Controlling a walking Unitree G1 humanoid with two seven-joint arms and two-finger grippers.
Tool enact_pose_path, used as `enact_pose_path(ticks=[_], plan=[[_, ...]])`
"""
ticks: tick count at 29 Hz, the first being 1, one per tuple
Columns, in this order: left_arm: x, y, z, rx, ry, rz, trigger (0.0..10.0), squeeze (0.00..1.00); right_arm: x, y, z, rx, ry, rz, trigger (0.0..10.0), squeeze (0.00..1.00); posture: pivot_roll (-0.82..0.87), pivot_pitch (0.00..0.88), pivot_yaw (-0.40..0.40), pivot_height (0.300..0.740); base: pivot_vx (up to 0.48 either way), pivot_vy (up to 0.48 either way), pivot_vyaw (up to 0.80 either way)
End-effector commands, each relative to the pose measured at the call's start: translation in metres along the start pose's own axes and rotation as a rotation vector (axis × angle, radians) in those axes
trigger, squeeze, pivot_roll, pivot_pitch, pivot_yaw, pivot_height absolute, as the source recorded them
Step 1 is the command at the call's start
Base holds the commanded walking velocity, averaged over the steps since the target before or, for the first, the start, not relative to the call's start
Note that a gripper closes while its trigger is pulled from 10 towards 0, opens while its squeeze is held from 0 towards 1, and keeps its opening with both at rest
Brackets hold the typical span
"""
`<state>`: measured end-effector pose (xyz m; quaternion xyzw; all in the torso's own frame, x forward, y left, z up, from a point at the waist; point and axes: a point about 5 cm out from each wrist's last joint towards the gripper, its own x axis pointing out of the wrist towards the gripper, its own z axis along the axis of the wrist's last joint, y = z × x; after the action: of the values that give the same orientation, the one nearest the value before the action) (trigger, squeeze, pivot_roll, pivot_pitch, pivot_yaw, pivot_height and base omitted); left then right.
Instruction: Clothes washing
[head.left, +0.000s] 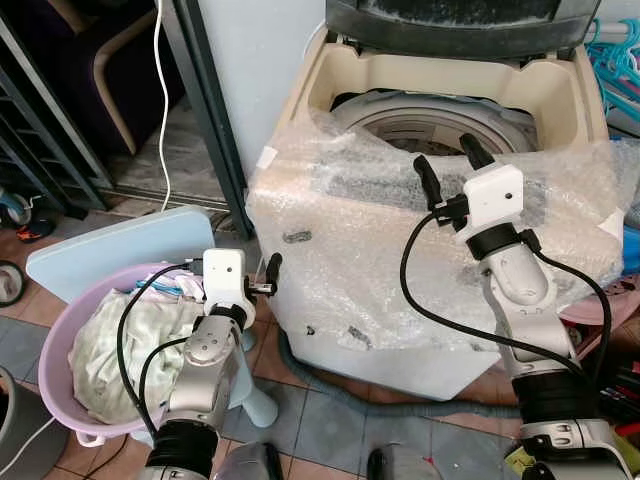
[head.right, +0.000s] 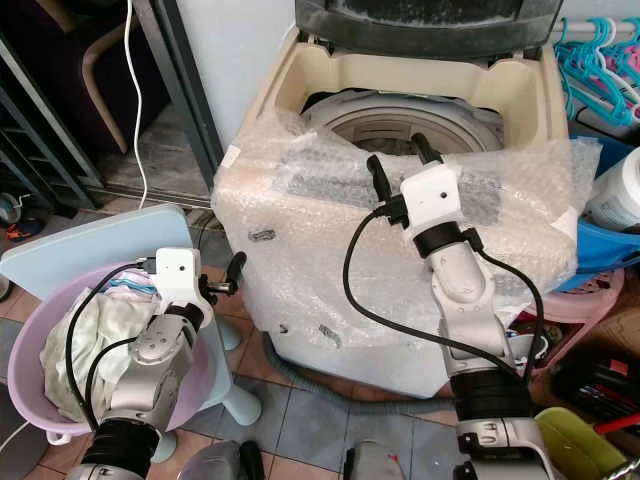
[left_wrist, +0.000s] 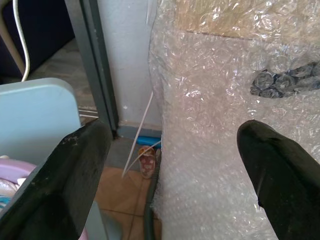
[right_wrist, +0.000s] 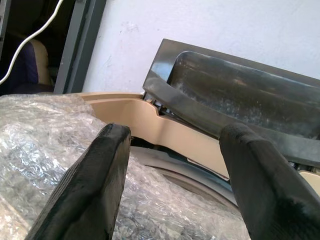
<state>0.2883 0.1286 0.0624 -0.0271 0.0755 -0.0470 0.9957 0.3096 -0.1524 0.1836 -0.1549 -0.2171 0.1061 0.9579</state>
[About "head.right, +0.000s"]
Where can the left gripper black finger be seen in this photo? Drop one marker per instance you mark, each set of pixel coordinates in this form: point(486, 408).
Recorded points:
point(238, 267)

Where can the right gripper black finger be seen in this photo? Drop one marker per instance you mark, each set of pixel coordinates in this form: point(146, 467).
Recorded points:
point(425, 150)
point(381, 180)

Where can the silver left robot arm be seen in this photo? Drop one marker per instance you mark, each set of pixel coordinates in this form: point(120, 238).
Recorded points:
point(150, 390)

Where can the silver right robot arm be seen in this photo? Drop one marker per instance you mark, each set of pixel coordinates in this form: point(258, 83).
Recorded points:
point(480, 320)

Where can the beige top-load washing machine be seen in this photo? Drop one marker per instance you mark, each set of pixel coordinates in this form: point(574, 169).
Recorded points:
point(370, 350)

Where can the teal plastic clothes hangers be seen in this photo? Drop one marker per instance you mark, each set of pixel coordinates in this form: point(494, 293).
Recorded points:
point(595, 60)

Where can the grey washer drum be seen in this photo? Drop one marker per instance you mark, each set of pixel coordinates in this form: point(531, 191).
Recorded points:
point(360, 125)

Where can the clear bubble wrap sheet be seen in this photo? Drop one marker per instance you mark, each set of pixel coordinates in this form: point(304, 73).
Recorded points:
point(310, 250)

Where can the dark grey washer lid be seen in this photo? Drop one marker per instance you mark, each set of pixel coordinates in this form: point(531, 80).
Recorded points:
point(420, 25)

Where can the light blue plastic stool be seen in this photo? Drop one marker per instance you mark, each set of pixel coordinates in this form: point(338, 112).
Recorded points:
point(80, 240)

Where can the pale green crumpled garment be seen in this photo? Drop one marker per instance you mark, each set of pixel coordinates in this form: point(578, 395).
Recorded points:
point(60, 360)

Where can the grey left robot foot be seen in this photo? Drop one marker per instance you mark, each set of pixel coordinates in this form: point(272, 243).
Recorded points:
point(225, 465)

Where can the dark metal rack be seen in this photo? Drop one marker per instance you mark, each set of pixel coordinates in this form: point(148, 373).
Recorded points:
point(25, 150)

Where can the white plastic detergent bottle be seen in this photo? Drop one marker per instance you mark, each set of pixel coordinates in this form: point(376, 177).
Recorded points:
point(615, 190)

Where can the small toy with wheels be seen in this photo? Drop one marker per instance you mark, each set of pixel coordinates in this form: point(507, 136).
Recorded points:
point(20, 218)

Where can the blue plastic basin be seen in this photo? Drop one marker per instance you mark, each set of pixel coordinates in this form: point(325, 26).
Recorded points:
point(605, 250)

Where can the lilac plastic laundry basket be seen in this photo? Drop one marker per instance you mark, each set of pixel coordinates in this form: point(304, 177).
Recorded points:
point(25, 390)

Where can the pink plastic basket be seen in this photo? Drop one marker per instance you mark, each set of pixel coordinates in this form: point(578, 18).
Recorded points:
point(590, 310)

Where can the dark purple armchair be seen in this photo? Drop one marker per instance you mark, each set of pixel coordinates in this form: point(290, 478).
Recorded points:
point(60, 70)

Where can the red and black tool pile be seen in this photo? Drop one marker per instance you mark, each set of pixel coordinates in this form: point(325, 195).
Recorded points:
point(595, 390)

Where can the yellow-green plastic container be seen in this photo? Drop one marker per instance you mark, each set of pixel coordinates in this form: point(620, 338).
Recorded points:
point(580, 445)

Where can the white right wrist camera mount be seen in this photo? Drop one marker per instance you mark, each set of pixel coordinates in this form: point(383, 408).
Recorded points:
point(432, 200)

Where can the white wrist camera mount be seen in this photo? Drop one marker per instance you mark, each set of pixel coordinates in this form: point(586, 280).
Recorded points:
point(432, 200)
point(180, 280)

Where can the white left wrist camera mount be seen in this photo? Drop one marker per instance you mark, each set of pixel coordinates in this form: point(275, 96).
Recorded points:
point(180, 280)

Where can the dark grey sliding door frame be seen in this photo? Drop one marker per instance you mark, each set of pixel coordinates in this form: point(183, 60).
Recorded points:
point(180, 110)

